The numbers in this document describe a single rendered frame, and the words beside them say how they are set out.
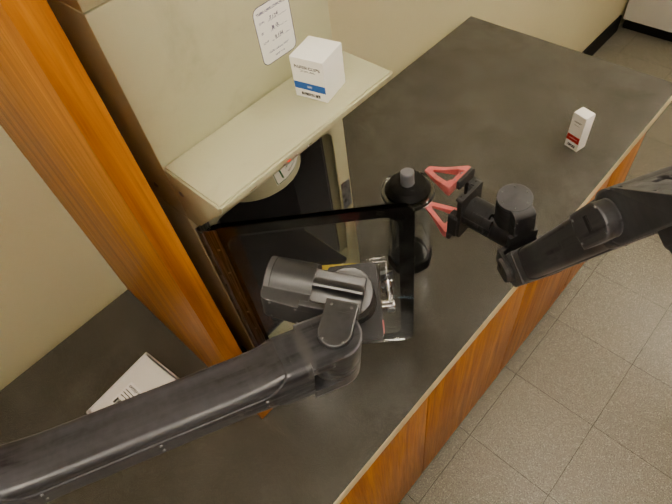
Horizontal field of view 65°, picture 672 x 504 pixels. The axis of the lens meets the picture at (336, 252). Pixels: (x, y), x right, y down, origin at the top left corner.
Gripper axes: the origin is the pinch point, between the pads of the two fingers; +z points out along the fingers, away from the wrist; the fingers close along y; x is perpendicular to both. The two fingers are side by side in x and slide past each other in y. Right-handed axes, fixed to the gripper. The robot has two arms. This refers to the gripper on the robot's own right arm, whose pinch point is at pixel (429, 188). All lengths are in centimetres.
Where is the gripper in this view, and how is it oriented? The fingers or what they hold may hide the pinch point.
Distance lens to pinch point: 103.2
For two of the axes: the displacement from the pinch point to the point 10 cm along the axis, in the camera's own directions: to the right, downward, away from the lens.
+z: -7.3, -4.9, 4.7
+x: -6.7, 6.4, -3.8
